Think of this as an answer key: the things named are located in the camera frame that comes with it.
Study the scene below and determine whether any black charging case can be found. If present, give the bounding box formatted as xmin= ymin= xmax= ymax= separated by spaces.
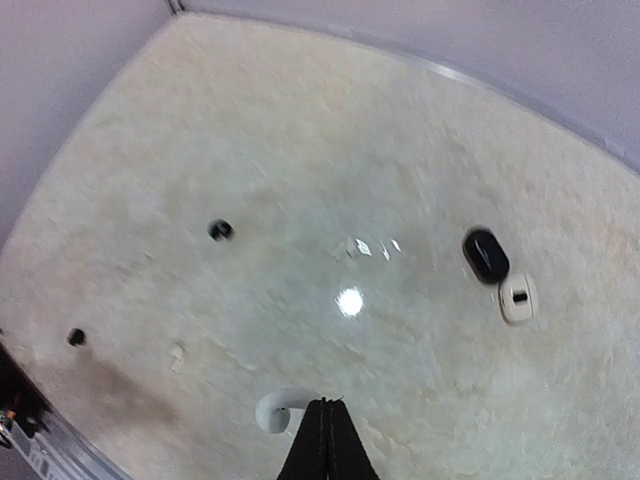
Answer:
xmin=462 ymin=227 xmax=510 ymax=285

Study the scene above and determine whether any black earbud lower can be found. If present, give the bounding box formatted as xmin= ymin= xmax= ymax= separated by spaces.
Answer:
xmin=67 ymin=328 xmax=86 ymax=347

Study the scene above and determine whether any black earbud upper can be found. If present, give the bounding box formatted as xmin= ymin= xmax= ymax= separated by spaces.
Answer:
xmin=207 ymin=218 xmax=235 ymax=241

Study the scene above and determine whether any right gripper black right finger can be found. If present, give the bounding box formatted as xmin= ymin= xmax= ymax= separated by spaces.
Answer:
xmin=326 ymin=400 xmax=380 ymax=480

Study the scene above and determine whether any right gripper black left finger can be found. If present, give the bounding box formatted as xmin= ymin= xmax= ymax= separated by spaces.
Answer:
xmin=277 ymin=398 xmax=326 ymax=480

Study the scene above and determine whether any aluminium front rail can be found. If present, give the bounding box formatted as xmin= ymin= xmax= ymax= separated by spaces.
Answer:
xmin=1 ymin=407 xmax=130 ymax=479

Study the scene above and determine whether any white stem earbud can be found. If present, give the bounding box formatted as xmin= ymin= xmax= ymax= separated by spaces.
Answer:
xmin=169 ymin=342 xmax=186 ymax=373
xmin=332 ymin=237 xmax=372 ymax=261

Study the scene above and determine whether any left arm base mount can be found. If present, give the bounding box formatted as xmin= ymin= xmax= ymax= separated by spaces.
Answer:
xmin=1 ymin=344 xmax=50 ymax=446

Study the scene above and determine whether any small white charging case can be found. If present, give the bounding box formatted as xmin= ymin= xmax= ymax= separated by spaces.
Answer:
xmin=498 ymin=273 xmax=538 ymax=325

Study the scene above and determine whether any black earbud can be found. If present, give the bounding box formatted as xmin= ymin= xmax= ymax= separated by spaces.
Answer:
xmin=67 ymin=328 xmax=86 ymax=347
xmin=207 ymin=218 xmax=235 ymax=241

